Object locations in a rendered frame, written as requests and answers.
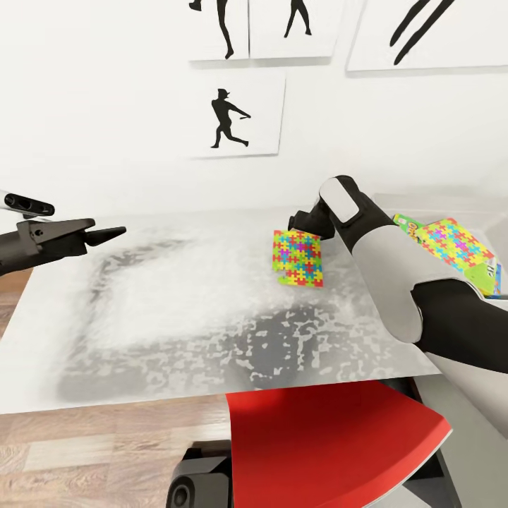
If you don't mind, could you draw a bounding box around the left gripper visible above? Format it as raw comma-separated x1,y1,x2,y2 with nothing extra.
0,218,127,271

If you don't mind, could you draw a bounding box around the board game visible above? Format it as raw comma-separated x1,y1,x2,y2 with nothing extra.
485,263,501,300
394,214,497,297

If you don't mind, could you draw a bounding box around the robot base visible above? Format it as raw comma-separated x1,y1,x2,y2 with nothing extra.
167,448,234,508

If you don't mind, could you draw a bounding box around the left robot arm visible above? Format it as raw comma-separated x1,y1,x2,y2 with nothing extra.
0,190,127,276

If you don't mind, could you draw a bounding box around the jigsaw puzzle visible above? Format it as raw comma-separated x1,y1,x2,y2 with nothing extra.
415,217,494,274
272,230,323,289

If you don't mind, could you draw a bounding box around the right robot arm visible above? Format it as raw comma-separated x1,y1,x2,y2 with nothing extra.
288,176,508,441

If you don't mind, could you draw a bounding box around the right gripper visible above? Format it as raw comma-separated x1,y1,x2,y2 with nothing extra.
288,211,336,239

